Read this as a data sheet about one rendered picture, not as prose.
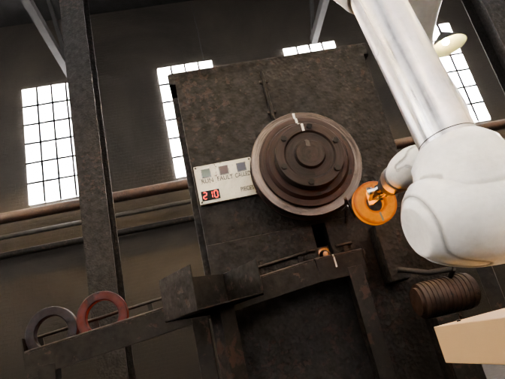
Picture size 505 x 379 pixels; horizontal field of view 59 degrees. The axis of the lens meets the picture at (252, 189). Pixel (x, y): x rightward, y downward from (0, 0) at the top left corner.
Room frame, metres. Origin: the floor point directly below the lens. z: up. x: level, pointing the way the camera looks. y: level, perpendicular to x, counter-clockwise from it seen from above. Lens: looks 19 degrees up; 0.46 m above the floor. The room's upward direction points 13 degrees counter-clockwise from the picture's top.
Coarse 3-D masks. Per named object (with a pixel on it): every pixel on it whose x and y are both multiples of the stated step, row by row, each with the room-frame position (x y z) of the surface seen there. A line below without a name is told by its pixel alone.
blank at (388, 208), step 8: (368, 184) 1.53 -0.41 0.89; (376, 184) 1.54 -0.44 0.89; (360, 192) 1.53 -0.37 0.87; (352, 200) 1.54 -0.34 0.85; (360, 200) 1.53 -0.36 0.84; (384, 200) 1.54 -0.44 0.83; (392, 200) 1.54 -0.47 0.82; (352, 208) 1.55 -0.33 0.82; (360, 208) 1.53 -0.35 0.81; (368, 208) 1.53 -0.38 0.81; (384, 208) 1.54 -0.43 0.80; (392, 208) 1.54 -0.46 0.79; (360, 216) 1.53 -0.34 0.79; (368, 216) 1.53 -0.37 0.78; (376, 216) 1.54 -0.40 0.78; (384, 216) 1.54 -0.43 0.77; (392, 216) 1.55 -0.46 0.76; (376, 224) 1.55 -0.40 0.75
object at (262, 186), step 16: (272, 128) 1.75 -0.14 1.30; (336, 128) 1.78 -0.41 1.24; (256, 144) 1.74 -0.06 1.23; (352, 144) 1.79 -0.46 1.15; (256, 160) 1.74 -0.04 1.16; (256, 176) 1.74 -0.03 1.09; (272, 192) 1.74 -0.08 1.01; (352, 192) 1.78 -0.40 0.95; (288, 208) 1.75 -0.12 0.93; (304, 208) 1.76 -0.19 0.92; (320, 208) 1.76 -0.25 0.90; (336, 208) 1.77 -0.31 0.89
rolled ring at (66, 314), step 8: (40, 312) 1.65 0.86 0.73; (48, 312) 1.65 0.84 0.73; (56, 312) 1.65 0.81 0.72; (64, 312) 1.66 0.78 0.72; (32, 320) 1.64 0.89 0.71; (40, 320) 1.65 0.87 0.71; (72, 320) 1.66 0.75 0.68; (32, 328) 1.64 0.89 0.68; (72, 328) 1.66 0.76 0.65; (32, 336) 1.64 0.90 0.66; (32, 344) 1.64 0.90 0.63; (40, 344) 1.67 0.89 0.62
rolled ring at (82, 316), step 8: (88, 296) 1.67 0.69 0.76; (96, 296) 1.67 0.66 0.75; (104, 296) 1.67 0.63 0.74; (112, 296) 1.68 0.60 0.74; (120, 296) 1.70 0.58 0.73; (88, 304) 1.67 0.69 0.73; (120, 304) 1.68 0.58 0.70; (80, 312) 1.66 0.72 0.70; (88, 312) 1.69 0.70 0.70; (120, 312) 1.68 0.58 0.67; (128, 312) 1.70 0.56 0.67; (80, 320) 1.66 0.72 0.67; (80, 328) 1.66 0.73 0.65; (88, 328) 1.67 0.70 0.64
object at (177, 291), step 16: (176, 272) 1.39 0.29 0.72; (240, 272) 1.57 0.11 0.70; (256, 272) 1.51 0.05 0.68; (160, 288) 1.47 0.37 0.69; (176, 288) 1.40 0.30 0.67; (192, 288) 1.33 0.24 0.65; (208, 288) 1.60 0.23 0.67; (224, 288) 1.64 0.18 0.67; (240, 288) 1.58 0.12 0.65; (256, 288) 1.52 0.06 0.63; (176, 304) 1.41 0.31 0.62; (192, 304) 1.34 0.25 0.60; (208, 304) 1.59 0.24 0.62; (224, 304) 1.44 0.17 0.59; (224, 320) 1.47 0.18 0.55; (224, 336) 1.46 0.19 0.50; (224, 352) 1.47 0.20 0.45; (240, 352) 1.49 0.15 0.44; (224, 368) 1.49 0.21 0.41; (240, 368) 1.49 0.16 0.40
